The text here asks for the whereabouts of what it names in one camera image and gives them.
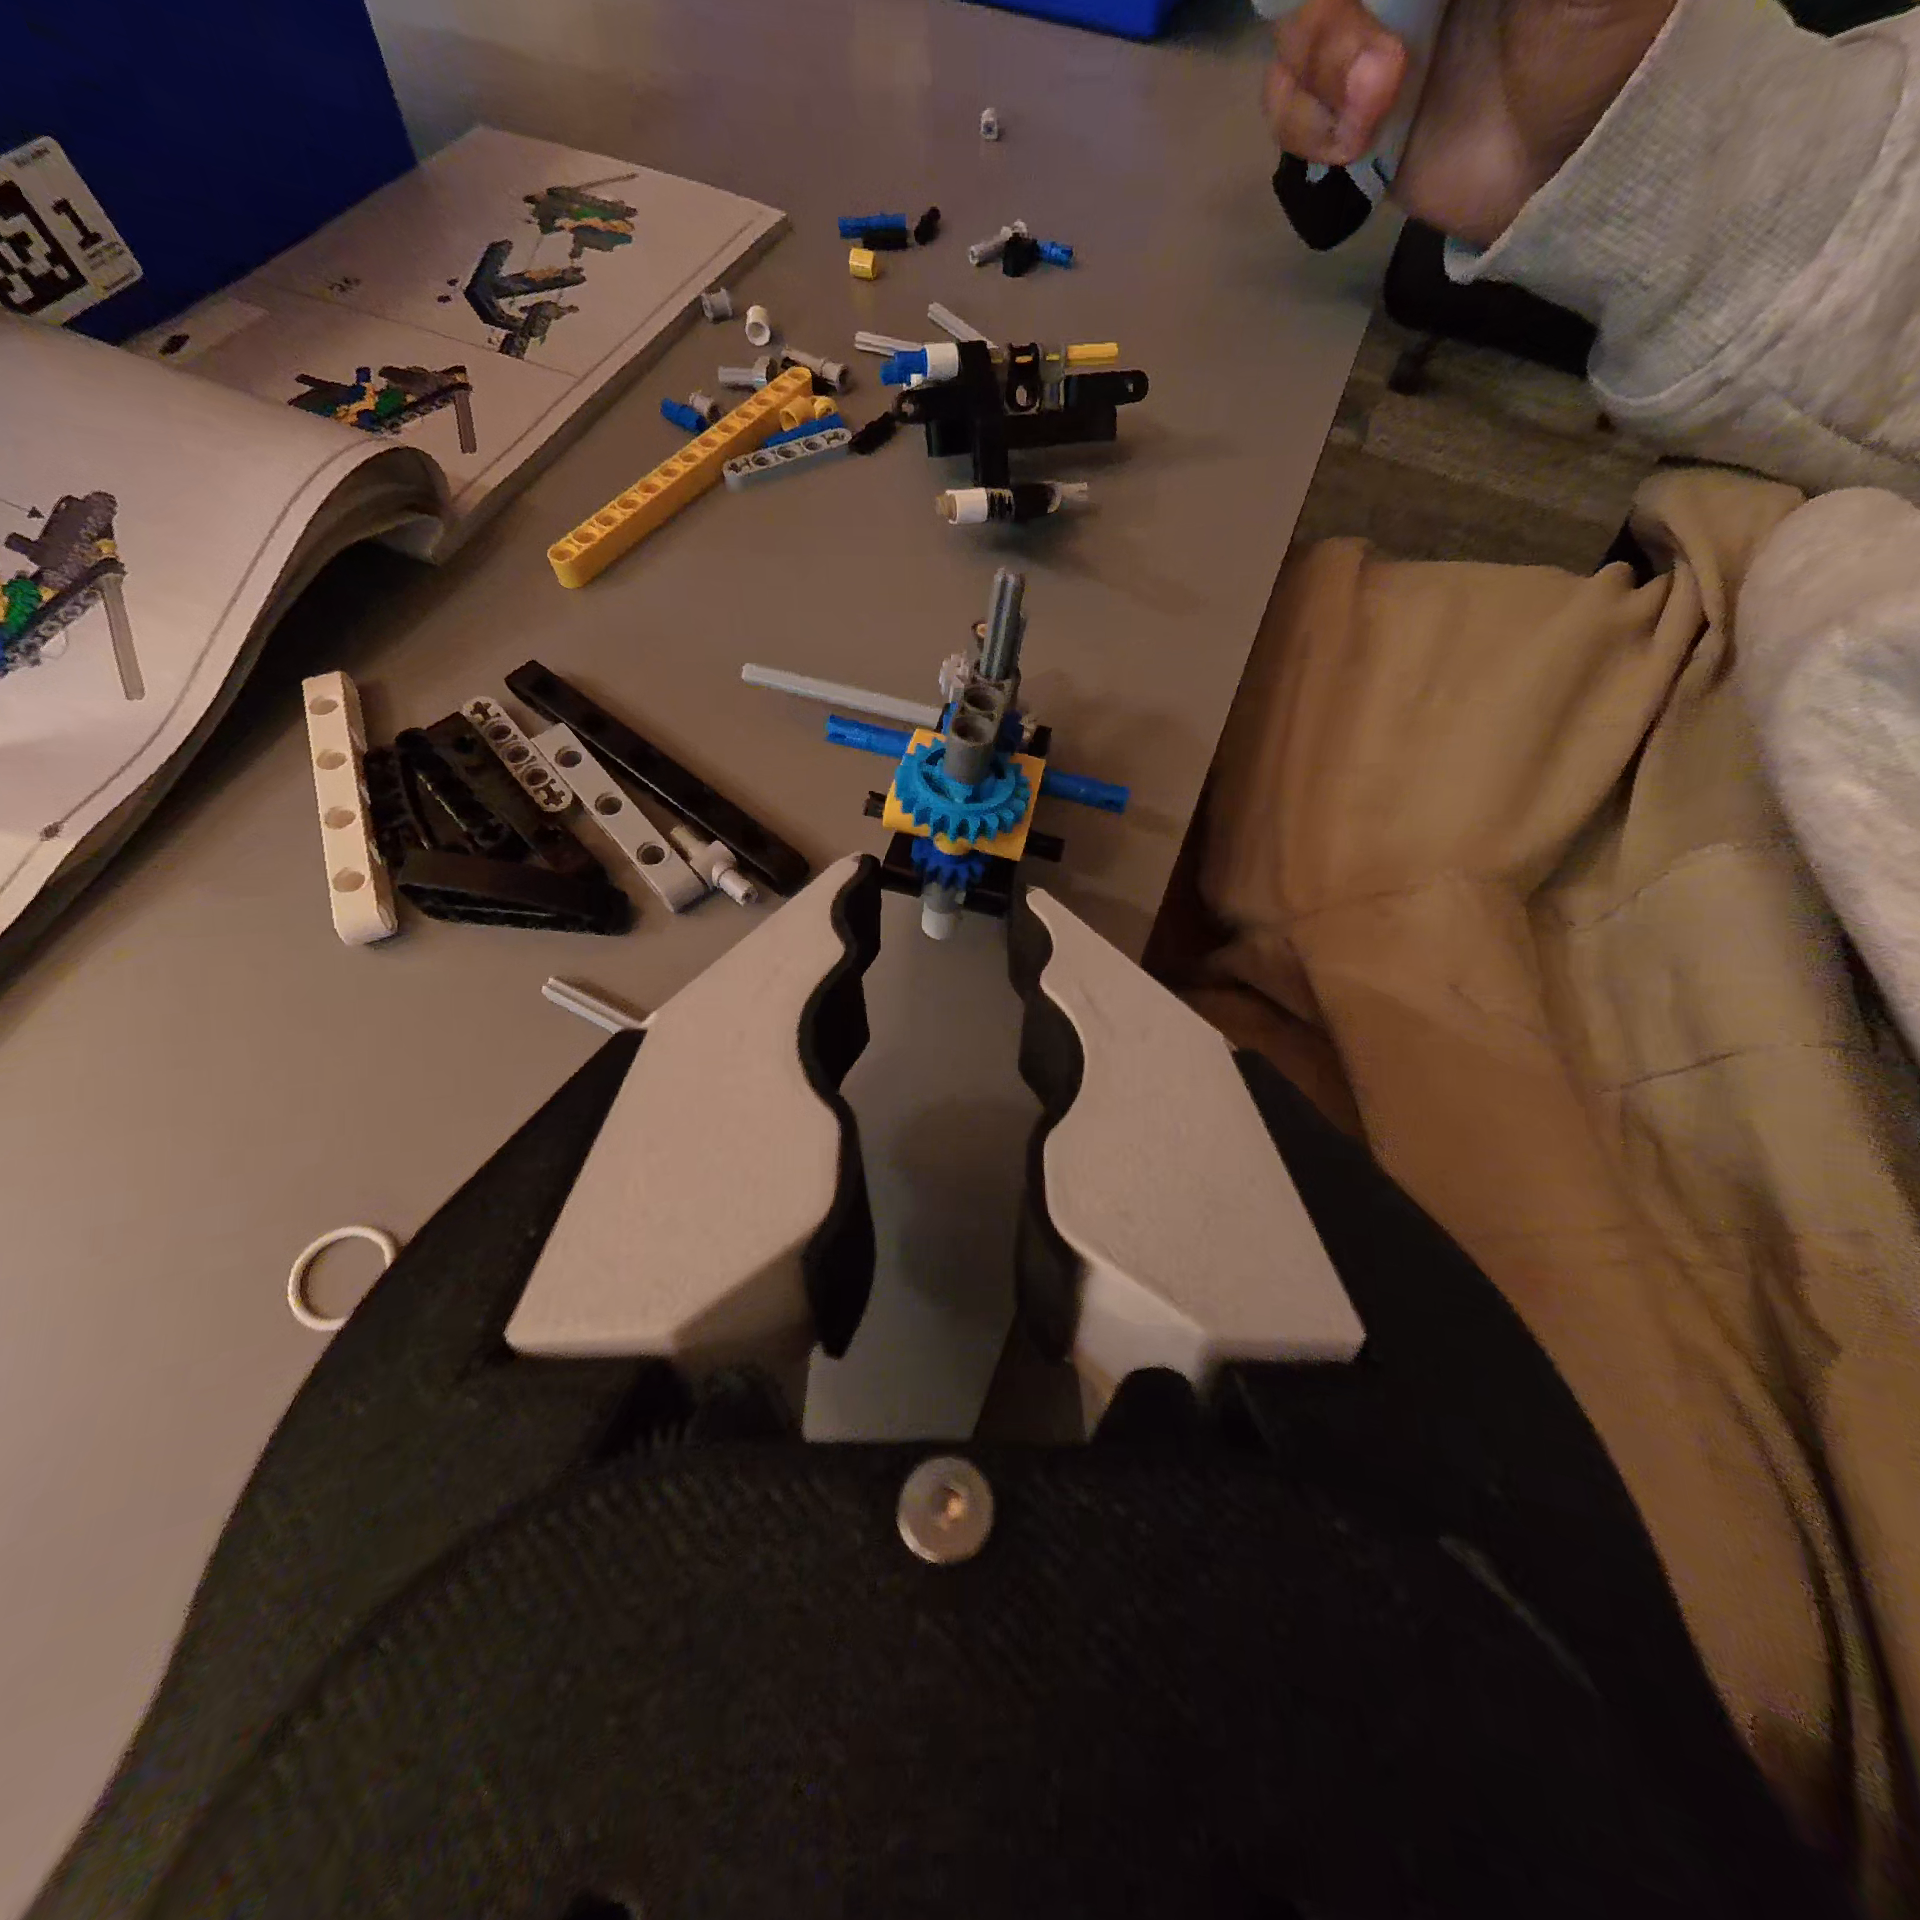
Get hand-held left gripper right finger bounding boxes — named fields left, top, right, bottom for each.
left=1017, top=884, right=1366, bottom=1400

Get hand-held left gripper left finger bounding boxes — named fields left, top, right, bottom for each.
left=506, top=853, right=886, bottom=1373

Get lego gear assembly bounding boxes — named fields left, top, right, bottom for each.
left=738, top=566, right=1133, bottom=943

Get person's right forearm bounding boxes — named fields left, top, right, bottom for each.
left=1441, top=0, right=1920, bottom=504

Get black bent lego beam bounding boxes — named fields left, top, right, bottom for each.
left=393, top=844, right=636, bottom=937

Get long black lego beam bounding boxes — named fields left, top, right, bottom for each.
left=506, top=660, right=814, bottom=897

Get black lego block assembly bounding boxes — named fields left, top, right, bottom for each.
left=891, top=336, right=1149, bottom=460

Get light grey cross-hole lego beam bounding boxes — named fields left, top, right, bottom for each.
left=457, top=694, right=579, bottom=816

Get black white lego pin assembly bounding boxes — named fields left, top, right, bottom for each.
left=937, top=478, right=1092, bottom=528

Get scattered small lego pins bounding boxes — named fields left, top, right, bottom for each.
left=661, top=201, right=1082, bottom=440

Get white lego beam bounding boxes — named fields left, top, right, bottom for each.
left=299, top=669, right=399, bottom=948

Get short pale blue lego beam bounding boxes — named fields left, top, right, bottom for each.
left=723, top=416, right=852, bottom=494

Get long yellow lego beam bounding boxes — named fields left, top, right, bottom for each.
left=546, top=367, right=842, bottom=590

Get lego instruction booklet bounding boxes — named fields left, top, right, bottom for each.
left=0, top=124, right=788, bottom=962

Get person's right hand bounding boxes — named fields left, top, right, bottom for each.
left=1267, top=0, right=1674, bottom=244

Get blue container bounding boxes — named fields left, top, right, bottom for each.
left=961, top=0, right=1186, bottom=40

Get white rubber band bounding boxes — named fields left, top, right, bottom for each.
left=286, top=1224, right=399, bottom=1335

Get beige pants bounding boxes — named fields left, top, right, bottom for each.
left=1147, top=471, right=1920, bottom=1920

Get grey knit sweater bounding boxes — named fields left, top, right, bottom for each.
left=1747, top=487, right=1920, bottom=1050

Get blue box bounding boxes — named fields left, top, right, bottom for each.
left=0, top=0, right=418, bottom=349

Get printed tag sticker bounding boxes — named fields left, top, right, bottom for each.
left=0, top=134, right=143, bottom=326

